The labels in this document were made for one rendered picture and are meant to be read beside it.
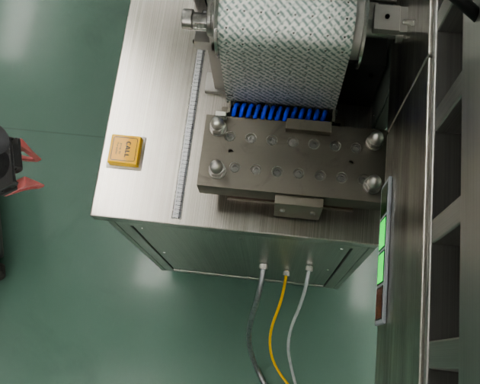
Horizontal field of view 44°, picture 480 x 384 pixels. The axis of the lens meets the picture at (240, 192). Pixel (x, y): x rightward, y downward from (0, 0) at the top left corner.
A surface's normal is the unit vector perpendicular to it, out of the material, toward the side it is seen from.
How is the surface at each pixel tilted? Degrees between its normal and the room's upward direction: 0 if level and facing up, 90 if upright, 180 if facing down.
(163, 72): 0
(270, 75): 90
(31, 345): 0
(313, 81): 90
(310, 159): 0
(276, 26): 42
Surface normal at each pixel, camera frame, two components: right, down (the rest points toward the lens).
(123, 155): -0.04, -0.28
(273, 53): -0.11, 0.96
